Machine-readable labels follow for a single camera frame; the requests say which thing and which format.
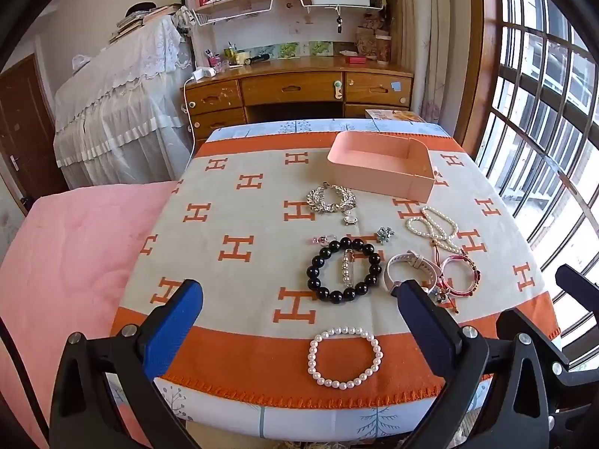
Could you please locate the strip of plant pictures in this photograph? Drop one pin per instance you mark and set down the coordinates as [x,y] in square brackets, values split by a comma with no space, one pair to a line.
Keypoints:
[288,50]

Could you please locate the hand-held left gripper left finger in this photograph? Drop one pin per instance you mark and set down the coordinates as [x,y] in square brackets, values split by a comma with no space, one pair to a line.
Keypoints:
[173,320]

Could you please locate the pink blanket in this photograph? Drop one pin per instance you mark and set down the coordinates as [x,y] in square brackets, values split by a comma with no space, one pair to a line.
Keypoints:
[70,252]

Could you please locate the clear jar white lid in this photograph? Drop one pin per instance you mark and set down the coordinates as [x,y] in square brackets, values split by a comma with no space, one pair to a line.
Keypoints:
[383,49]

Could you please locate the floral paper bag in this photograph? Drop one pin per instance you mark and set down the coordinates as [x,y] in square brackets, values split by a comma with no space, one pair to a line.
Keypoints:
[366,42]

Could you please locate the small red box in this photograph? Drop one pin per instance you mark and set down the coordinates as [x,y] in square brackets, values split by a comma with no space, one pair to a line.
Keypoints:
[355,60]

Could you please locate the stack of books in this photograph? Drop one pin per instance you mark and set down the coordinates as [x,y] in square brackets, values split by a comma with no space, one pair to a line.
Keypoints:
[135,21]

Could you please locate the silver flower brooch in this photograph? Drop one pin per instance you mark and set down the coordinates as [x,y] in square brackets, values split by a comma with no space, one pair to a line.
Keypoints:
[384,234]

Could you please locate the pale floral curtain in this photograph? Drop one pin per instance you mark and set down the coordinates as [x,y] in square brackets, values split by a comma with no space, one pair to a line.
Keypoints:
[433,56]

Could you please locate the black flashlight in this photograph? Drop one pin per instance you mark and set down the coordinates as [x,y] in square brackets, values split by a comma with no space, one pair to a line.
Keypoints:
[257,59]

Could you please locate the silver bar pendant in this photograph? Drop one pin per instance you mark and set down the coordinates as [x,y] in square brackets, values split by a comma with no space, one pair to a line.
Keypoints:
[347,269]

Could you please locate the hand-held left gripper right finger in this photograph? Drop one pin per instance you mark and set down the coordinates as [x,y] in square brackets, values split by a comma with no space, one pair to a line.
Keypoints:
[426,322]

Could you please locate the barred window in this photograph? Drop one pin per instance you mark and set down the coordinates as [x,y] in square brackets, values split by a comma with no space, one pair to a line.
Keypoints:
[514,103]

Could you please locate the brown wooden door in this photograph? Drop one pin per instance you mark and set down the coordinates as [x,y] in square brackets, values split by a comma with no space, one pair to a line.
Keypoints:
[23,126]

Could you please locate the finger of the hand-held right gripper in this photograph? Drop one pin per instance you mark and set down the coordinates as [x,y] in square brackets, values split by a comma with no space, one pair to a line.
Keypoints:
[580,285]
[512,320]

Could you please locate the white lace furniture cover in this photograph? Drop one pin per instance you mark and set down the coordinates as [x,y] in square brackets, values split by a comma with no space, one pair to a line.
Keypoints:
[117,103]

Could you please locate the wooden desk with drawers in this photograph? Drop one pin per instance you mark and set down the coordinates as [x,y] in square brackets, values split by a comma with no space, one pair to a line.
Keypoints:
[290,86]

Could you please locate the pink storage box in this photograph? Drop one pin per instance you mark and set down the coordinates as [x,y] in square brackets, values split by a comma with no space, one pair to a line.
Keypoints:
[374,182]

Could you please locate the food magazine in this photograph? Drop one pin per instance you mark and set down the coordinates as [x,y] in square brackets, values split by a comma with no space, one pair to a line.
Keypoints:
[395,116]

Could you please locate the hanging keys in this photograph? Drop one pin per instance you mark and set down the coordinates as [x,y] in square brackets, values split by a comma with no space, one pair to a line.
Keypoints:
[338,25]

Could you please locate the orange patterned blanket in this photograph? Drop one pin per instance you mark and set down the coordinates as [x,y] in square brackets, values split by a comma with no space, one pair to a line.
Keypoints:
[243,299]

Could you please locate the white charger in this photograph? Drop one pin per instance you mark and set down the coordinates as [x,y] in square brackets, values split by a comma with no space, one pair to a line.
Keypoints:
[204,73]

